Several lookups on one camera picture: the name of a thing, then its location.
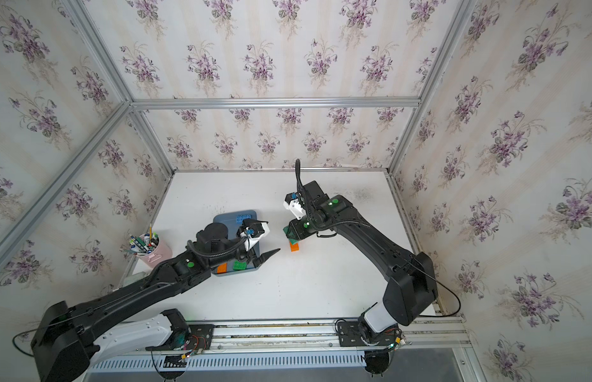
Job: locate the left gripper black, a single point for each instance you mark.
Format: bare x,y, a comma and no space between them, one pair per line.
252,258

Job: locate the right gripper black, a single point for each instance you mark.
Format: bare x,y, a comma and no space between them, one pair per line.
297,232

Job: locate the blue-grey plastic tray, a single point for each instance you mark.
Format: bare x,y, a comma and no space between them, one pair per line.
228,219

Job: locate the light blue lego brick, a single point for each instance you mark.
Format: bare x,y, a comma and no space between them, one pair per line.
241,218

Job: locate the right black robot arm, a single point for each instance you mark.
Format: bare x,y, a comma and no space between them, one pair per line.
411,286

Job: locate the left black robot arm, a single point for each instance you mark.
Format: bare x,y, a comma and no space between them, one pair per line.
69,340

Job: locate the pen cup with pens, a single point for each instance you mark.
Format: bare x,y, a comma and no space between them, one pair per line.
150,248

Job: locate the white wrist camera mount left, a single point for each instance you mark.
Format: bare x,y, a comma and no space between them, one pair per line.
252,231

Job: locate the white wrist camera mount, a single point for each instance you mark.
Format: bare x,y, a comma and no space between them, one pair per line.
252,231
292,203

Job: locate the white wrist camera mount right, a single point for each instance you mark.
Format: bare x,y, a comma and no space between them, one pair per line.
292,203

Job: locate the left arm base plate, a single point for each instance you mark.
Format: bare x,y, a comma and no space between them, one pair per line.
196,339

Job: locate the white slotted cable duct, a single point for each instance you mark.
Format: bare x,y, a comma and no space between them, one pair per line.
232,362

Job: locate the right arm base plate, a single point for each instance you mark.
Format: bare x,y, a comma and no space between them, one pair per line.
356,333

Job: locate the aluminium rail frame front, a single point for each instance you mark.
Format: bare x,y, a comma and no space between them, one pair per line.
315,335

